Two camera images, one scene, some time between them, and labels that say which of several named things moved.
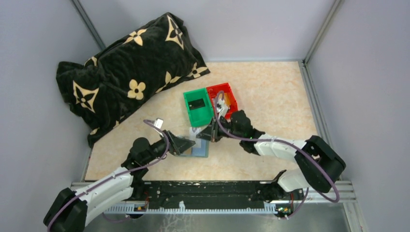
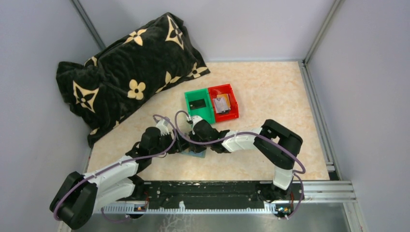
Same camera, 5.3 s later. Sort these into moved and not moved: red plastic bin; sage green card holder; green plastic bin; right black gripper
Moved: right black gripper
Not moved: red plastic bin; green plastic bin; sage green card holder
